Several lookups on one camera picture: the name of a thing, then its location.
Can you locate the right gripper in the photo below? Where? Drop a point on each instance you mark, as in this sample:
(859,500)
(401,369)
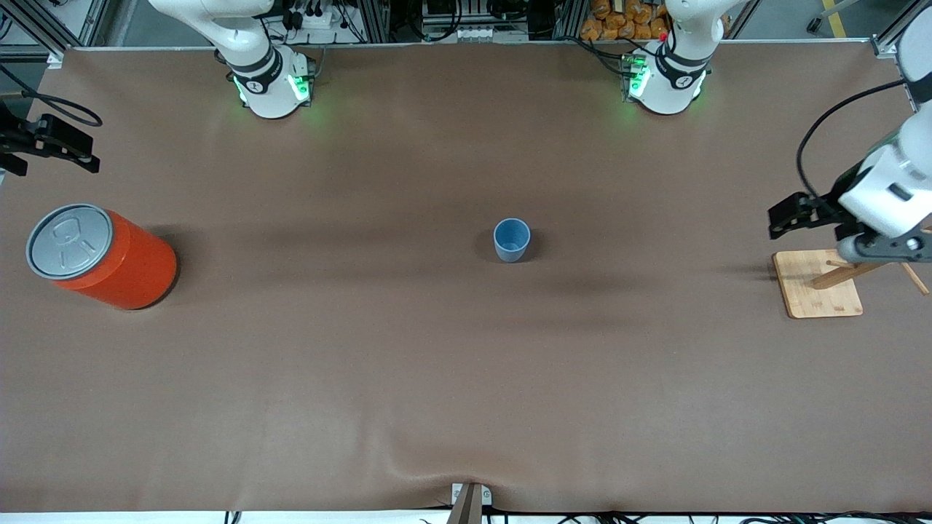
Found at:
(16,138)

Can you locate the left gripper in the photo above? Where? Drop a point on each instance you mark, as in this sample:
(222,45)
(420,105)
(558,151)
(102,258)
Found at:
(837,204)

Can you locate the light blue plastic cup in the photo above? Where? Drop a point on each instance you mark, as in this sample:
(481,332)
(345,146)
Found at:
(512,244)

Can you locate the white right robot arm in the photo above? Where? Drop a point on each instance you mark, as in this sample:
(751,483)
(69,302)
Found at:
(266,87)

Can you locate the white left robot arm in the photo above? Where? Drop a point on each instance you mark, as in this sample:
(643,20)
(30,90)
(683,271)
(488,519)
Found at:
(670,87)

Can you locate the wooden mug tree stand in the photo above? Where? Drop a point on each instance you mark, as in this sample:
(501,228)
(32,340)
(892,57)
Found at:
(815,291)

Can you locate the orange can with grey lid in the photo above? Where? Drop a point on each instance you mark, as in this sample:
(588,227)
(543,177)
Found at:
(124,269)

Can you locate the orange mesh bag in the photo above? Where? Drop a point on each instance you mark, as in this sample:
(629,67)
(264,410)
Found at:
(619,18)

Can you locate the white power strip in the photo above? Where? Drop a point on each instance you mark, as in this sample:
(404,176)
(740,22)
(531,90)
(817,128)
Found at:
(317,18)

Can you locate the brown table mat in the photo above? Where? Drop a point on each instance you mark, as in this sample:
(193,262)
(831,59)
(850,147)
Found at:
(364,364)

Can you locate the aluminium frame profile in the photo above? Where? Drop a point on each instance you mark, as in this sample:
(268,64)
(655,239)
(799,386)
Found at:
(888,40)
(44,25)

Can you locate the grey metal camera bracket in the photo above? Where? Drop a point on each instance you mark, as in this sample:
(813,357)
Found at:
(471,502)

